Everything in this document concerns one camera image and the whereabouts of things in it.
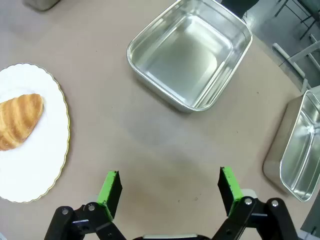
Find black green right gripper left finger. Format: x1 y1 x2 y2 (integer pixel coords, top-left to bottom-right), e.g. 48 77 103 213
44 170 128 240

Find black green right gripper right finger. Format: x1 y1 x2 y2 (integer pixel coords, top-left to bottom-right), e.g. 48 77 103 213
211 166 300 240

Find golden brown croissant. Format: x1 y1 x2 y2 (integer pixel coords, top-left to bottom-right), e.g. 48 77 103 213
0 93 45 152

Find rectangular steel container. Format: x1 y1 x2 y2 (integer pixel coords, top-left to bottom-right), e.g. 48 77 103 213
126 0 253 113
22 0 61 11
262 89 320 203

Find white scalloped gold-rimmed plate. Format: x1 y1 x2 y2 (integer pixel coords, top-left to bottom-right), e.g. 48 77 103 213
0 62 71 204

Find white table with white legs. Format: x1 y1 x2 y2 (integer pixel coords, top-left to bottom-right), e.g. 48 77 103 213
271 32 320 91

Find person's black trousers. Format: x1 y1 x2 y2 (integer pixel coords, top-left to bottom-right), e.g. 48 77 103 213
220 0 260 20

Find black metal chair frame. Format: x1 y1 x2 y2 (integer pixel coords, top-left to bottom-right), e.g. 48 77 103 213
274 0 320 41

